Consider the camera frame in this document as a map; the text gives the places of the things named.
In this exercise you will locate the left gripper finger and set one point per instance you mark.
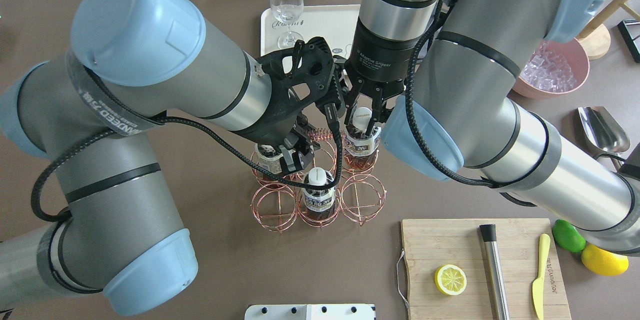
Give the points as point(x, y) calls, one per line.
point(295, 160)
point(304, 131)

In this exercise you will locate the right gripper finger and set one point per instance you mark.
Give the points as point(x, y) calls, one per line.
point(350, 98)
point(376, 114)

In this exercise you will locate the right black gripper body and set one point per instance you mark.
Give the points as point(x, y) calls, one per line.
point(377, 57)

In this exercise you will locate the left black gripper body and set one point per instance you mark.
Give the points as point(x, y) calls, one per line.
point(264, 128)

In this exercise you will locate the tea bottle one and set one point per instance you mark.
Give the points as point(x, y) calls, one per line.
point(361, 148)

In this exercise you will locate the copper wire bottle basket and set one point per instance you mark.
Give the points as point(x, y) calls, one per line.
point(358, 196)

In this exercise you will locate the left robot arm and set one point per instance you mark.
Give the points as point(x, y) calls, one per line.
point(89, 111)

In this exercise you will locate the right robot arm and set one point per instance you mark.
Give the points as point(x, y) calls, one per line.
point(451, 64)

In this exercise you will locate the tea bottle three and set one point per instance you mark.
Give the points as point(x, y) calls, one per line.
point(269, 159)

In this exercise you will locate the tea bottle two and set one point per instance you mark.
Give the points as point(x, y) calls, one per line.
point(320, 204)

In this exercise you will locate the cream rabbit tray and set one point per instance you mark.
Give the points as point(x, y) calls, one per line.
point(335, 23)

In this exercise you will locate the clear wine glass on tray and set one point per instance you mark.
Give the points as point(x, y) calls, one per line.
point(287, 12)

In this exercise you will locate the pink bowl of ice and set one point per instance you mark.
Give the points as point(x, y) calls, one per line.
point(553, 70)

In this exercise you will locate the half lemon slice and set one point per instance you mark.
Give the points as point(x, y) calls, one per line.
point(450, 279)

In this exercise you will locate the yellow-green plastic knife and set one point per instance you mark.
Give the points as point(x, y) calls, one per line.
point(537, 286)

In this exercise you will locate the wooden cup rack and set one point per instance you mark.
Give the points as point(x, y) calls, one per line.
point(595, 38)

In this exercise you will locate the green lime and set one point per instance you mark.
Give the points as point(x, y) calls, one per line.
point(567, 236)

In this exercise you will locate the steel muddler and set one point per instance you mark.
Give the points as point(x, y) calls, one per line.
point(498, 290)

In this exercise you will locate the steel ice scoop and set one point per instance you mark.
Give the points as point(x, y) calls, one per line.
point(603, 133)

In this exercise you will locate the black mirror tray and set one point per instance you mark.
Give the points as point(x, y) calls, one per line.
point(624, 27)

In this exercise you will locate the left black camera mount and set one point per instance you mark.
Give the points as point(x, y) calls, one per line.
point(301, 76)

